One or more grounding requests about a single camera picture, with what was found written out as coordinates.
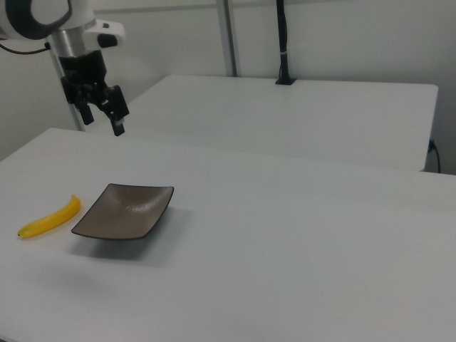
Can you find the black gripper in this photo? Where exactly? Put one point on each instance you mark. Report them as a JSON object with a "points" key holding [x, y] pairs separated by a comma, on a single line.
{"points": [[82, 67]]}

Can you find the yellow toy banana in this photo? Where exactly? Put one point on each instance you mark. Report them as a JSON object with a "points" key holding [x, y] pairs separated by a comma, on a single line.
{"points": [[50, 220]]}

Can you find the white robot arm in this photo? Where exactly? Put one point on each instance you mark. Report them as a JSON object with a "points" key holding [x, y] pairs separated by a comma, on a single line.
{"points": [[21, 14]]}

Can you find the brown square ceramic plate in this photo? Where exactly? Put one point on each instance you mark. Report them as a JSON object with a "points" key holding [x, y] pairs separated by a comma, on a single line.
{"points": [[123, 212]]}

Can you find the white side table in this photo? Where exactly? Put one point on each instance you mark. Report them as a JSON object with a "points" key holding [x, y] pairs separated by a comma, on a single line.
{"points": [[285, 117]]}

